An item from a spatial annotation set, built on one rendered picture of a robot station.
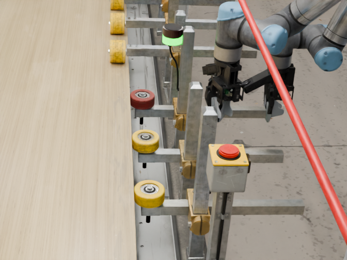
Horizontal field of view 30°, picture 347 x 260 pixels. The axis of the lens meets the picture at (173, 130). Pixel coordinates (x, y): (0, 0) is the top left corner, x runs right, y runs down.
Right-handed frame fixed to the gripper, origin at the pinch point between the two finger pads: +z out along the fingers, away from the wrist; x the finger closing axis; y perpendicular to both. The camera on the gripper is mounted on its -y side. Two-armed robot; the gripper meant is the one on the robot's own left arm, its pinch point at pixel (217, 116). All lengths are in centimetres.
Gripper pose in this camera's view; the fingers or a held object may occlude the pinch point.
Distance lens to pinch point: 190.4
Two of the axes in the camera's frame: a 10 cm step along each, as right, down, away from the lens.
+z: -0.6, 8.5, 5.2
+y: 4.1, 5.0, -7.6
